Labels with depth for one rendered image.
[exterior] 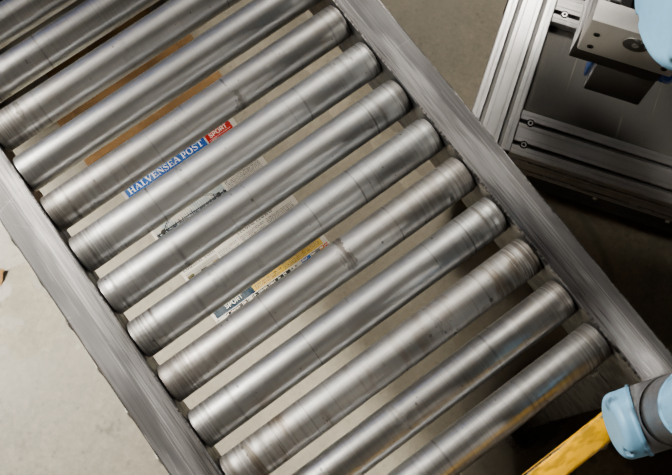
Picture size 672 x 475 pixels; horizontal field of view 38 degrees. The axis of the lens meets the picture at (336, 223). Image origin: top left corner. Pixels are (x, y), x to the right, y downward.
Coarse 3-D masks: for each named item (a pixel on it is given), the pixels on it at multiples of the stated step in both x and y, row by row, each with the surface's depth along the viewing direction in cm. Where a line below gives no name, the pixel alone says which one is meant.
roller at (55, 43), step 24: (96, 0) 126; (120, 0) 126; (144, 0) 127; (48, 24) 126; (72, 24) 125; (96, 24) 125; (120, 24) 128; (24, 48) 124; (48, 48) 124; (72, 48) 126; (0, 72) 123; (24, 72) 124; (0, 96) 124
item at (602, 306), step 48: (336, 0) 125; (384, 48) 123; (432, 96) 122; (480, 144) 120; (480, 192) 121; (528, 192) 118; (528, 240) 117; (576, 240) 117; (576, 288) 115; (624, 336) 114; (624, 384) 119
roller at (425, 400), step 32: (544, 288) 116; (512, 320) 115; (544, 320) 114; (480, 352) 113; (512, 352) 114; (416, 384) 114; (448, 384) 112; (480, 384) 114; (384, 416) 112; (416, 416) 112; (352, 448) 111; (384, 448) 111
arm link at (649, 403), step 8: (664, 376) 98; (656, 384) 98; (664, 384) 94; (648, 392) 99; (656, 392) 96; (664, 392) 93; (648, 400) 98; (656, 400) 95; (664, 400) 93; (640, 408) 100; (648, 408) 97; (656, 408) 95; (664, 408) 93; (648, 416) 98; (656, 416) 95; (664, 416) 93; (648, 424) 98; (656, 424) 96; (664, 424) 93; (656, 432) 97; (664, 432) 95; (664, 440) 98
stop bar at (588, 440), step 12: (600, 420) 109; (576, 432) 110; (588, 432) 109; (600, 432) 109; (564, 444) 109; (576, 444) 109; (588, 444) 109; (600, 444) 109; (552, 456) 108; (564, 456) 108; (576, 456) 108; (588, 456) 108; (540, 468) 108; (552, 468) 108; (564, 468) 108
